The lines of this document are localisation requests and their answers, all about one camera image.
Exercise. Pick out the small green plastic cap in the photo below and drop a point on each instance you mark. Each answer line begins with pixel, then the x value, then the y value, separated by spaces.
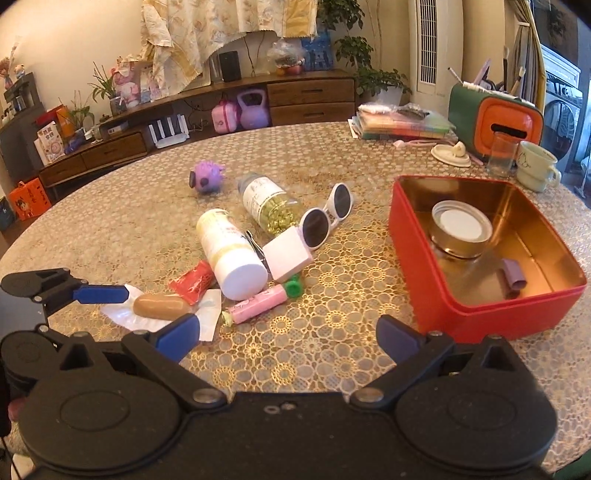
pixel 292 287

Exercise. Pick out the small white box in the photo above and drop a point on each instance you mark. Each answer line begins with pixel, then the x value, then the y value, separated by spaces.
pixel 288 254

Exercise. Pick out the pink gift box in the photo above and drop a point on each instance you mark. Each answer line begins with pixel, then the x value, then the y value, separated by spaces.
pixel 131 83

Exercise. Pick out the purple plush toy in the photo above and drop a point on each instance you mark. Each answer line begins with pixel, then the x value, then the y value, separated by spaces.
pixel 207 177

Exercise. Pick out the clear bottle of yellow capsules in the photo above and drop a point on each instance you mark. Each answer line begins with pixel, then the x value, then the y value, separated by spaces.
pixel 270 203

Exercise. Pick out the blue printed box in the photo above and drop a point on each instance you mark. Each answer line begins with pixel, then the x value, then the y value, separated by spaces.
pixel 318 53

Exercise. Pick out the red snack packet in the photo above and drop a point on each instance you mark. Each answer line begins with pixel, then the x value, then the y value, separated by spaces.
pixel 194 281

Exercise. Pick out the orange and green tissue box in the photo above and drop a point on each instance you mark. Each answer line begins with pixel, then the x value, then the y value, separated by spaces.
pixel 501 122

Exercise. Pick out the stack of books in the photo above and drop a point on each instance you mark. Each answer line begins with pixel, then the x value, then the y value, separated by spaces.
pixel 406 127

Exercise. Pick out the pink kettlebell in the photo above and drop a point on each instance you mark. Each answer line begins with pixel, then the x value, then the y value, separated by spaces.
pixel 225 120

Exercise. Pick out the pale green mug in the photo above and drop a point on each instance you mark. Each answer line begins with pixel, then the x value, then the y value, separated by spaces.
pixel 533 168

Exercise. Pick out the white standing air conditioner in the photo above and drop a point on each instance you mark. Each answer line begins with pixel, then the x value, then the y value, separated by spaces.
pixel 436 55

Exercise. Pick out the clear drinking glass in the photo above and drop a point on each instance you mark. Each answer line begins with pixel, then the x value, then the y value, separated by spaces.
pixel 502 154

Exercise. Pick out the floral cloth cover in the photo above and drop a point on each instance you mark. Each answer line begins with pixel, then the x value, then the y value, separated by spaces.
pixel 194 37

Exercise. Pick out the pink candy roll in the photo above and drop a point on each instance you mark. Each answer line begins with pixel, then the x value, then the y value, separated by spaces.
pixel 256 304

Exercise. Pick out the metal nail clipper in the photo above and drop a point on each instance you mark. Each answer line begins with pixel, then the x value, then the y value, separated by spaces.
pixel 256 251

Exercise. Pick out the purple kettlebell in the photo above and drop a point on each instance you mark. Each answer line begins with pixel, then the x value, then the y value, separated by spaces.
pixel 253 113

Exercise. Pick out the clear plastic bag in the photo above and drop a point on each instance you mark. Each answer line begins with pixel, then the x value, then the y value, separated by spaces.
pixel 392 110

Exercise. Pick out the white plastic bottle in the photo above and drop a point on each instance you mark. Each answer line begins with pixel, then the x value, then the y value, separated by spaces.
pixel 233 261

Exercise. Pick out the plastic bag of fruit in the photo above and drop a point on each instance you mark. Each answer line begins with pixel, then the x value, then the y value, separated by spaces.
pixel 286 57

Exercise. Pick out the white sunglasses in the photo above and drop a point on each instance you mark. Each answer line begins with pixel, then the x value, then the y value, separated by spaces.
pixel 315 228

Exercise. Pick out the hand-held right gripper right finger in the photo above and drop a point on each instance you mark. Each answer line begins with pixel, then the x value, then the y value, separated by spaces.
pixel 397 337

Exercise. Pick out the beige curtain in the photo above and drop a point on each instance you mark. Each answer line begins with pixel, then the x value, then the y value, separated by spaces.
pixel 526 41

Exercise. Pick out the white router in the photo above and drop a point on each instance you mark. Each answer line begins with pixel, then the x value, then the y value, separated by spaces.
pixel 168 134

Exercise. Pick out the brown sausage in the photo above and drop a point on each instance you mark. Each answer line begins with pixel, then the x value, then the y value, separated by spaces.
pixel 161 305

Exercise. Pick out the washing machine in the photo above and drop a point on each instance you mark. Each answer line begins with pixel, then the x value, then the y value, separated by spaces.
pixel 561 106

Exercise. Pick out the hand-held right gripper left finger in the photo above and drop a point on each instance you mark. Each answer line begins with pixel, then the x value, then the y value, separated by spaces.
pixel 178 333

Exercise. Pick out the wooden tv cabinet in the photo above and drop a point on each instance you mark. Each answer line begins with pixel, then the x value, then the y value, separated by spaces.
pixel 300 92

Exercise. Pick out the paint brush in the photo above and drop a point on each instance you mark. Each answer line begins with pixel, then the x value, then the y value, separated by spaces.
pixel 518 82
pixel 504 69

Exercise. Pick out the orange paper bag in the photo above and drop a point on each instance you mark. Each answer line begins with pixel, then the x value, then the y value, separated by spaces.
pixel 30 201

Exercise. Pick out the black speaker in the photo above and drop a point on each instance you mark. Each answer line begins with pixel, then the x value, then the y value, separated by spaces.
pixel 229 67

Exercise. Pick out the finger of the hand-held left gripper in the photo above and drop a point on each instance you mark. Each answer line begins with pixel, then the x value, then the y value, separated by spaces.
pixel 99 294

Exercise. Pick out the white ceramic lid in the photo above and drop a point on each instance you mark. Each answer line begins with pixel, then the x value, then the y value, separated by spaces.
pixel 450 154

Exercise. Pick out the small potted plant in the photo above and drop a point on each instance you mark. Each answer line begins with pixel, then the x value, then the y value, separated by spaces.
pixel 108 90

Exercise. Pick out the pink plastic stick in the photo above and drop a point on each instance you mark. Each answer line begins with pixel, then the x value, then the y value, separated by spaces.
pixel 411 143

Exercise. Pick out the red metal tin box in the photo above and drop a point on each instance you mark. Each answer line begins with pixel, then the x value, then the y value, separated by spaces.
pixel 415 258

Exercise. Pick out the small purple tube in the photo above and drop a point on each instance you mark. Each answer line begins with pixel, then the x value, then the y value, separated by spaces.
pixel 513 277

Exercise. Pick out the large potted plant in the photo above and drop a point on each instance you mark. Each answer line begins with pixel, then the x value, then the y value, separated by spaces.
pixel 369 74

